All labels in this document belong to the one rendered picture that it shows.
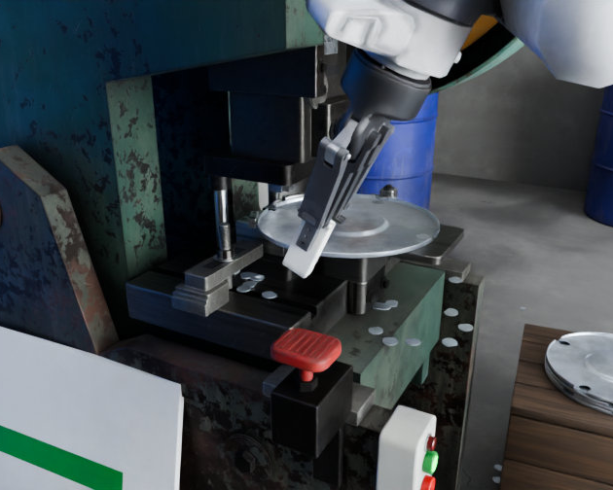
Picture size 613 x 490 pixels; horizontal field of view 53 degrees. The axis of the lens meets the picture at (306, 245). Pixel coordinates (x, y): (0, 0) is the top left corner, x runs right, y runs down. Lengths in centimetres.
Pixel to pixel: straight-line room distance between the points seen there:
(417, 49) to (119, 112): 57
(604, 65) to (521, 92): 377
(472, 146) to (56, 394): 361
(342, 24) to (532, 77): 375
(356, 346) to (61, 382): 49
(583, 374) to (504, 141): 299
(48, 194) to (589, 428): 107
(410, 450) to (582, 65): 48
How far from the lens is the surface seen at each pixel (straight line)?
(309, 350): 67
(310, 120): 92
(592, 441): 138
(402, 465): 79
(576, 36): 46
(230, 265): 90
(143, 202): 102
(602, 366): 148
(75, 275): 102
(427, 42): 51
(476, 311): 121
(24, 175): 103
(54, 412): 114
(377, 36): 50
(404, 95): 53
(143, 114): 100
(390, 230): 96
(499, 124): 429
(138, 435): 102
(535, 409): 135
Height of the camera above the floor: 111
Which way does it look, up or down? 21 degrees down
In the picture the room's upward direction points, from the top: straight up
